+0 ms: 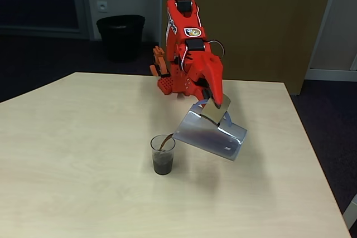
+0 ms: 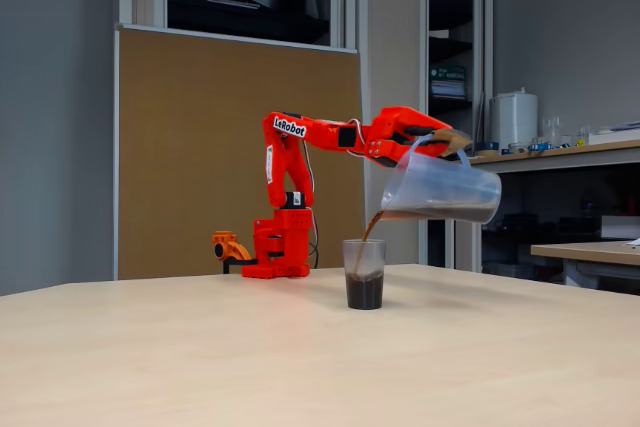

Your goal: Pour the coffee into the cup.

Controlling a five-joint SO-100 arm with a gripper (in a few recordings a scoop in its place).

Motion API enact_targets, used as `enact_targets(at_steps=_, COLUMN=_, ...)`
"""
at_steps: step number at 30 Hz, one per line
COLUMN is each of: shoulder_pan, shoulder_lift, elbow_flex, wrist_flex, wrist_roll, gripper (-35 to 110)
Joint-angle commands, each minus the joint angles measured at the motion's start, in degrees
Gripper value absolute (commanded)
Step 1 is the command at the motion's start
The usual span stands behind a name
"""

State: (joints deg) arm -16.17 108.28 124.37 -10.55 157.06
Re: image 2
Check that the white paper sheet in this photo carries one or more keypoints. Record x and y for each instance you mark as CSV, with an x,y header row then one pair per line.
x,y
635,242

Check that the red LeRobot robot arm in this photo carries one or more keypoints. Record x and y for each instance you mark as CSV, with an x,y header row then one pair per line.
x,y
287,242

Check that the clear plastic cup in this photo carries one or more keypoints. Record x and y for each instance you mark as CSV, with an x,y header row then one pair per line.
x,y
364,287

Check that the white flat box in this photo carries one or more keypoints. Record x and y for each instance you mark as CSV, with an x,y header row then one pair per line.
x,y
615,136

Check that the small blue packet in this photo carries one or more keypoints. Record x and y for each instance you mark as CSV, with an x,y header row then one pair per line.
x,y
540,146

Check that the tall grey cabinet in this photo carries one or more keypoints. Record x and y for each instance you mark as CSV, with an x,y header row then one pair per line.
x,y
395,47

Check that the white cylindrical canister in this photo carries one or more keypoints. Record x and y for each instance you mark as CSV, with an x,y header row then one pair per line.
x,y
515,119

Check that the brown cork pin board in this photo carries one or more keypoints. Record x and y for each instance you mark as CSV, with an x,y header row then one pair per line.
x,y
200,97

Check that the white storage box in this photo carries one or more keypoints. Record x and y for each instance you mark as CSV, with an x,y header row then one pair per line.
x,y
622,227

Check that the grey workbench wooden top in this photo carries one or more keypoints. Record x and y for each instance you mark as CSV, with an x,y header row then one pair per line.
x,y
550,159

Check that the stack of white papers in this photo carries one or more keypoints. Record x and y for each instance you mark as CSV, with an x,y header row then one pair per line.
x,y
449,89

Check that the clear drinking glass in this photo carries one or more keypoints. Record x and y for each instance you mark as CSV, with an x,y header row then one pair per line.
x,y
552,132

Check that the small wooden top table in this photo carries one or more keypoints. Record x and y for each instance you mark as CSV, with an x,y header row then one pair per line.
x,y
580,250

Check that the orange table clamp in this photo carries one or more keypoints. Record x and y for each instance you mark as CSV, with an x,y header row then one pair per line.
x,y
230,249

